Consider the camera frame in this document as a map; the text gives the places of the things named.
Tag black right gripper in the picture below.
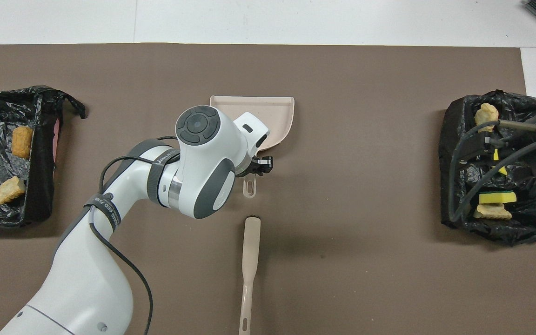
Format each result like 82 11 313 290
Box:
476 134 507 161

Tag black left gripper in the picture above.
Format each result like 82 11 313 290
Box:
234 156 274 178

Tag striped croissant bread piece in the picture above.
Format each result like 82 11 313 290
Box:
475 103 500 133
0 175 27 204

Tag large yellow sponge piece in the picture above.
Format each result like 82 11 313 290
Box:
492 149 509 176

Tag beige plastic dustpan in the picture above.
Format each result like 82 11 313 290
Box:
210 95 295 199

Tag small yellow sponge piece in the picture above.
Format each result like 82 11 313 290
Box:
479 190 517 205

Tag beige hand brush black bristles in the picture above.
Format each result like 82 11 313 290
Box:
239 216 262 335

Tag trash bin black bag lined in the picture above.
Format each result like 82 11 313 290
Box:
439 90 536 246

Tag empty bin black bag lined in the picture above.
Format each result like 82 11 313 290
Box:
0 85 87 228

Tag pale flat bread piece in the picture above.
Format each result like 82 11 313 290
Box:
475 204 513 220

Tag brown paper table mat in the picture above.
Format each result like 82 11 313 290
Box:
0 43 536 335

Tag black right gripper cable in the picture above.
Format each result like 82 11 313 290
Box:
448 120 536 223

